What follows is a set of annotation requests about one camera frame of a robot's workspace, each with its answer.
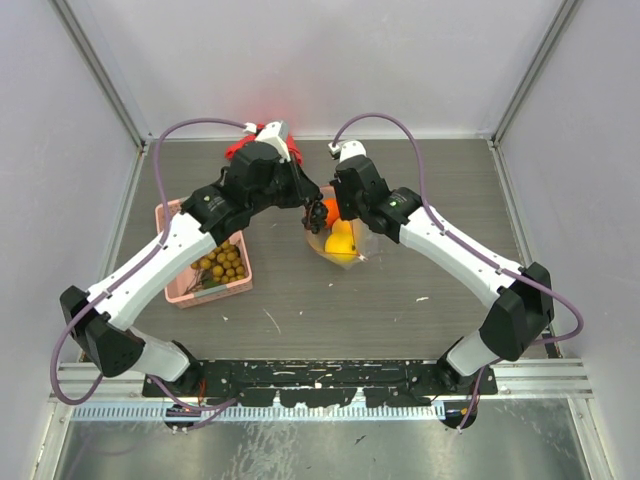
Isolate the orange persimmon with leaf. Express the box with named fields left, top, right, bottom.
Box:
left=322, top=198, right=340, bottom=228

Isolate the dark purple grape bunch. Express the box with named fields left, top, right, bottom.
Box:
left=301, top=196, right=329, bottom=234

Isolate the clear zip top bag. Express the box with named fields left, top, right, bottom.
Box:
left=305, top=185, right=382, bottom=269

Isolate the yellow pear fruit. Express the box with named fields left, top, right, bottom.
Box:
left=324, top=233, right=358, bottom=263

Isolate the pink perforated plastic basket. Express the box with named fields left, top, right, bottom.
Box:
left=164, top=231, right=253, bottom=309

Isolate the orange fruit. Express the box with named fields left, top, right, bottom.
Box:
left=331, top=219, right=353, bottom=235

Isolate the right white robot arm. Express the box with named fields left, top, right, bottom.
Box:
left=330, top=154, right=554, bottom=394

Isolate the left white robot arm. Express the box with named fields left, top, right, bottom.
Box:
left=60, top=141, right=320, bottom=396

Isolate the crumpled red cloth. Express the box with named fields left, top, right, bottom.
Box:
left=224, top=121, right=304, bottom=166

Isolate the bunch of brown longans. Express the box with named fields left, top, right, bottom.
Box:
left=190, top=241, right=248, bottom=290

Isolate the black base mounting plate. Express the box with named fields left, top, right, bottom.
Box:
left=142, top=358, right=499, bottom=407

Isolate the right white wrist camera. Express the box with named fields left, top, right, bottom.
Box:
left=328, top=140, right=367, bottom=163

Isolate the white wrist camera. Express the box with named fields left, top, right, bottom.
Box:
left=244, top=120, right=292, bottom=163
left=328, top=140, right=367, bottom=163

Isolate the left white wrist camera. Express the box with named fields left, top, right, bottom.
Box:
left=244, top=120, right=292, bottom=163

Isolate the grey slotted cable duct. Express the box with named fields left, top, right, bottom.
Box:
left=71, top=401, right=445, bottom=423

